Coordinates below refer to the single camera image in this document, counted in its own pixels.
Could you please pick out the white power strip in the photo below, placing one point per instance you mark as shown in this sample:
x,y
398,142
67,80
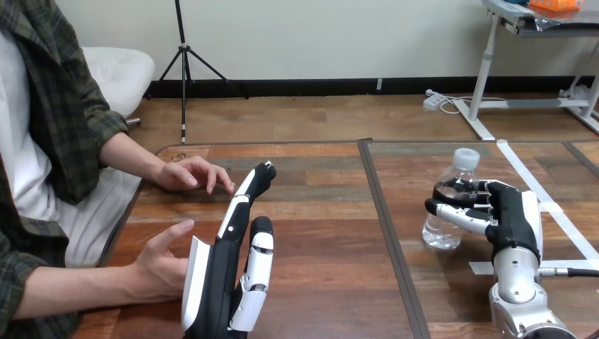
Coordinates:
x,y
433,101

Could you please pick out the black tripod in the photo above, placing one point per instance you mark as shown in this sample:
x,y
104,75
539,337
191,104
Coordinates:
x,y
184,70

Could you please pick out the person's hand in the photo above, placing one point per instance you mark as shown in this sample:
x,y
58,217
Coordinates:
x,y
180,175
159,266

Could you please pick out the white desk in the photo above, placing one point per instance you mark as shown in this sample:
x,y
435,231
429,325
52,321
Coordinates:
x,y
486,70

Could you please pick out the white cushioned chair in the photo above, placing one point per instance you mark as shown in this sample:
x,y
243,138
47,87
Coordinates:
x,y
119,77

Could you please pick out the person's forearm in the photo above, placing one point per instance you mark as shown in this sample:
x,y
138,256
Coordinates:
x,y
128,156
75,290

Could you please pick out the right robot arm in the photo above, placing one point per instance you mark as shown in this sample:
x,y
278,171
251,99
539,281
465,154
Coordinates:
x,y
515,280

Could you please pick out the clear water bottle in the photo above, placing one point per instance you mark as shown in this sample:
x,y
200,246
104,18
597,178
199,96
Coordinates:
x,y
461,168

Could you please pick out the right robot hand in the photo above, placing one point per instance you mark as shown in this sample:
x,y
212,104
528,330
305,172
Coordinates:
x,y
512,220

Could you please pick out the person's body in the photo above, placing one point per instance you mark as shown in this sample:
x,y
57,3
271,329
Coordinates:
x,y
42,140

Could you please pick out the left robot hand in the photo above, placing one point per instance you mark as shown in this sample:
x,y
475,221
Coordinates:
x,y
220,280

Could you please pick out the orange thing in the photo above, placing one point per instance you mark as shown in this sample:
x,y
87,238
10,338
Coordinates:
x,y
557,4

